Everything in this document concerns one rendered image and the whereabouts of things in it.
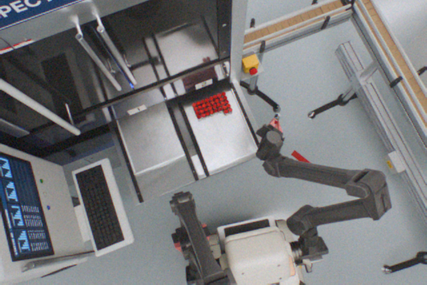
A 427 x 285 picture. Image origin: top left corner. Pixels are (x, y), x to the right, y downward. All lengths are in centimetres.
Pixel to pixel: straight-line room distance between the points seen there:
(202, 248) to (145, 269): 161
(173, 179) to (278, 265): 74
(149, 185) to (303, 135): 137
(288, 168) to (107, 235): 100
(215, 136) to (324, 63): 143
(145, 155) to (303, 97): 144
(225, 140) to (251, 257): 72
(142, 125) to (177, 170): 29
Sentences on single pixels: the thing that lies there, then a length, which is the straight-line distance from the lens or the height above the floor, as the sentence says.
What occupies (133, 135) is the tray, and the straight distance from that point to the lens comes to 197.
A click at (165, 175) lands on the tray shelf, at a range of 191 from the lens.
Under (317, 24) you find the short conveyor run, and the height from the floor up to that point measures 93.
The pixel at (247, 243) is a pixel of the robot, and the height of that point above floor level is 134.
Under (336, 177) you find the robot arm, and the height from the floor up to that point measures 153.
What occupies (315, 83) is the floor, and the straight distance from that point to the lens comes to 302.
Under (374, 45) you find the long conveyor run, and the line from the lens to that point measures 217.
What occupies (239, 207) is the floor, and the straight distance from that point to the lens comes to 275.
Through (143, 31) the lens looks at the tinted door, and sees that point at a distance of 129.
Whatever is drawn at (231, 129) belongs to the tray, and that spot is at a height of 88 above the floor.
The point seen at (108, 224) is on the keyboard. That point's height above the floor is 82.
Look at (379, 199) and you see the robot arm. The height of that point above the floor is 160.
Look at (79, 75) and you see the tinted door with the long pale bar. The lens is 143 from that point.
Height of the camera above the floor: 275
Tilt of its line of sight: 75 degrees down
